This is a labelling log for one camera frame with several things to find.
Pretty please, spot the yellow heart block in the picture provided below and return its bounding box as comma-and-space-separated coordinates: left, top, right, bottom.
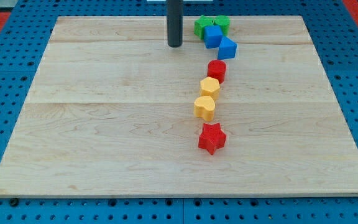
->
193, 96, 216, 121

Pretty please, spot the yellow hexagon block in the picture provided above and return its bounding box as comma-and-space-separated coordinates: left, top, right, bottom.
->
200, 77, 220, 101

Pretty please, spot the red star block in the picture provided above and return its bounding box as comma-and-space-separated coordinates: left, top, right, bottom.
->
198, 123, 226, 155

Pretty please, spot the red cylinder block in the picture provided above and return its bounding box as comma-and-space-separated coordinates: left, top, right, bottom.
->
207, 60, 227, 83

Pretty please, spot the light wooden board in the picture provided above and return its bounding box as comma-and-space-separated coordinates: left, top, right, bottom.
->
0, 16, 358, 198

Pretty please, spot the blue triangle block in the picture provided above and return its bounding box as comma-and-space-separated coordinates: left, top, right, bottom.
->
217, 37, 237, 60

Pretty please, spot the blue cube block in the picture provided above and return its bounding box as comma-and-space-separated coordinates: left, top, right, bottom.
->
203, 26, 223, 49

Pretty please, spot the green star block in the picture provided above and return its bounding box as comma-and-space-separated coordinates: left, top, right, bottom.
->
193, 15, 214, 40

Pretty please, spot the green round block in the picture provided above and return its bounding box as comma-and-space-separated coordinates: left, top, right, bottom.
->
213, 15, 231, 36

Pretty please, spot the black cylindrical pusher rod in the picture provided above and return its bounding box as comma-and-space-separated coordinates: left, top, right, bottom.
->
167, 0, 183, 48

